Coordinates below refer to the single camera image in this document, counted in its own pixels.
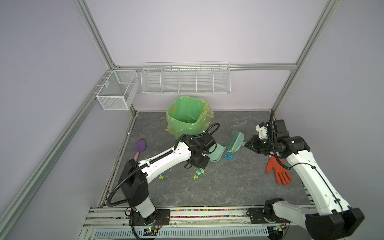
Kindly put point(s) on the long white wire basket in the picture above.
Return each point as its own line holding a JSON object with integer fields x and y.
{"x": 186, "y": 78}

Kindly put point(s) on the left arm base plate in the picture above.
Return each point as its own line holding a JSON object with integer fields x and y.
{"x": 161, "y": 217}

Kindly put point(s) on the green dustpan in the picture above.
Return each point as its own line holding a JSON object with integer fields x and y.
{"x": 216, "y": 152}

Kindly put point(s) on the red rubber glove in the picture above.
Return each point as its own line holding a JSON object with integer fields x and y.
{"x": 282, "y": 175}

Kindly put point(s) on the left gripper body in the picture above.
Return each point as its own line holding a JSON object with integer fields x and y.
{"x": 201, "y": 162}

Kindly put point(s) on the green hand brush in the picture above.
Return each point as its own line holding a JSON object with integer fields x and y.
{"x": 237, "y": 140}

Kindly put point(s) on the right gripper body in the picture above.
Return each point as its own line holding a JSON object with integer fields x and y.
{"x": 261, "y": 146}

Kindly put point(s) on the green trash bin with bag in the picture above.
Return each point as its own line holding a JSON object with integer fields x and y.
{"x": 188, "y": 115}

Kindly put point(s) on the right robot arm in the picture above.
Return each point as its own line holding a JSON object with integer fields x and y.
{"x": 333, "y": 218}

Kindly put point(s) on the paper scraps cluster near bin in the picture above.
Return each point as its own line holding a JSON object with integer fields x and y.
{"x": 229, "y": 154}

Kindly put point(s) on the purple pink spatula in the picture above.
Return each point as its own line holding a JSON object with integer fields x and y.
{"x": 139, "y": 148}

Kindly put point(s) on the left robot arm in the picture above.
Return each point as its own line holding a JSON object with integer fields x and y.
{"x": 132, "y": 187}

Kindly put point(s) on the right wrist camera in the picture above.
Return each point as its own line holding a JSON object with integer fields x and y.
{"x": 263, "y": 130}

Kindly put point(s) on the small white mesh basket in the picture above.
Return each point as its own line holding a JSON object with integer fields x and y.
{"x": 119, "y": 90}

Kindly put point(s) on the paper scraps cluster centre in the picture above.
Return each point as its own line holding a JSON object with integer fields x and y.
{"x": 199, "y": 172}

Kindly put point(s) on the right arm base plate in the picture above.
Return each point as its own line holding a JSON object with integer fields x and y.
{"x": 263, "y": 216}

